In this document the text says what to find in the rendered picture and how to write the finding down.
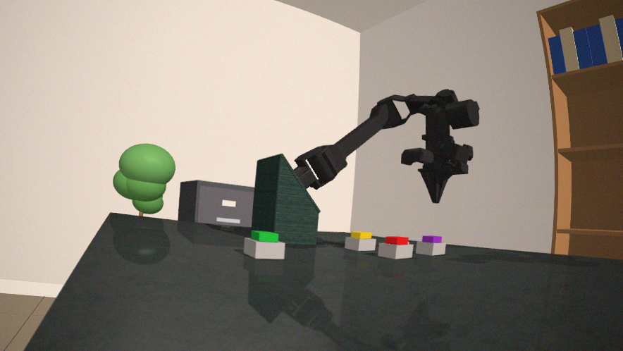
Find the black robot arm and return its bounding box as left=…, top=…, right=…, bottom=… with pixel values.
left=294, top=89, right=480, bottom=190

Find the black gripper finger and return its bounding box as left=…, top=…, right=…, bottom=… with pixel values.
left=417, top=168, right=445, bottom=203
left=437, top=171, right=456, bottom=203

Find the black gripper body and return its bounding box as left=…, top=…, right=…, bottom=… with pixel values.
left=401, top=128, right=469, bottom=175

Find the red button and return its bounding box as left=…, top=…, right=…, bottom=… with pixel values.
left=378, top=236, right=414, bottom=259

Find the yellow button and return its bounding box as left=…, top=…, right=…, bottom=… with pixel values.
left=345, top=231, right=376, bottom=251

